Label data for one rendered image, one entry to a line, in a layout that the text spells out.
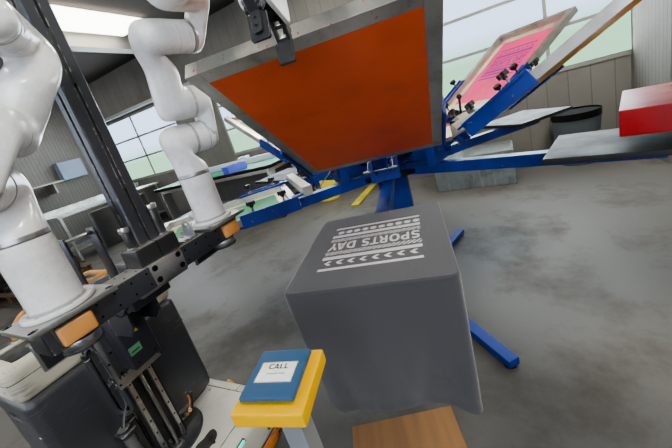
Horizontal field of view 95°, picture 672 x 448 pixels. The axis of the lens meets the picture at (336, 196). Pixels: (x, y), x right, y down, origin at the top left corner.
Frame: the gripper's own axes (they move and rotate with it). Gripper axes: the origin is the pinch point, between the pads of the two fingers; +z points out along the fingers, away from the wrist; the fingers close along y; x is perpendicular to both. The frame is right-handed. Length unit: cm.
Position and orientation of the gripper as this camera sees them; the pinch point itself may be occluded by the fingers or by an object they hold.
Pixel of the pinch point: (275, 47)
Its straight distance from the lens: 56.9
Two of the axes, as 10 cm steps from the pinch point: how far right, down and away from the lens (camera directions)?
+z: 2.0, 9.8, -0.2
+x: 9.4, -1.9, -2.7
